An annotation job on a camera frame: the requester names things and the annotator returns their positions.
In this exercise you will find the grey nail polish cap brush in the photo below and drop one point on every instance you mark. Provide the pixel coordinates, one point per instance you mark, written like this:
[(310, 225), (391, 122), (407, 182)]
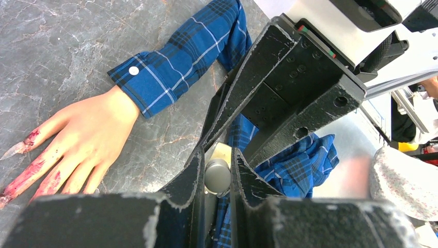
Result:
[(217, 176)]

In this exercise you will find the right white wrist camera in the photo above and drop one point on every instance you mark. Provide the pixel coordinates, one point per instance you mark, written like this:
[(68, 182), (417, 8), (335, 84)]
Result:
[(349, 30)]

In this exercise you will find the nail polish bottle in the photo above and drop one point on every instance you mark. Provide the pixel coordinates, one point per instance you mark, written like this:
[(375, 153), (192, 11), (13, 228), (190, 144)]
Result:
[(223, 151)]

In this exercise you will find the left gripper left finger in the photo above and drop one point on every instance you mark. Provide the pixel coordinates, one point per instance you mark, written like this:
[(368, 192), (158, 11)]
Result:
[(174, 216)]

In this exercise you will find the mannequin hand with painted nails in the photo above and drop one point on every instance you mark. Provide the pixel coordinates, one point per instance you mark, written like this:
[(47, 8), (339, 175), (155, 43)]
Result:
[(86, 138)]

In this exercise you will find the blue plaid shirt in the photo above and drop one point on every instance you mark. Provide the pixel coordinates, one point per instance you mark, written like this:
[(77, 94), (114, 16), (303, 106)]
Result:
[(218, 32)]

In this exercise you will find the person in background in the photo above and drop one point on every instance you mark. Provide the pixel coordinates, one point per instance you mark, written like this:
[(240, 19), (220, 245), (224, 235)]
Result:
[(389, 174)]

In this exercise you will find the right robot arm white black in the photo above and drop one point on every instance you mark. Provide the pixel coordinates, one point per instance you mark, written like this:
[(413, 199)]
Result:
[(419, 61)]

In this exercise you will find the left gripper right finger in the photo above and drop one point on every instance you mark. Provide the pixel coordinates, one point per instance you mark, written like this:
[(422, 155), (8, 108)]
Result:
[(262, 217)]

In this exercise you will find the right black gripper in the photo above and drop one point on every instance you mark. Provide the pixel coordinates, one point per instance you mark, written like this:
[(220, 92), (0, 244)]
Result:
[(284, 97)]

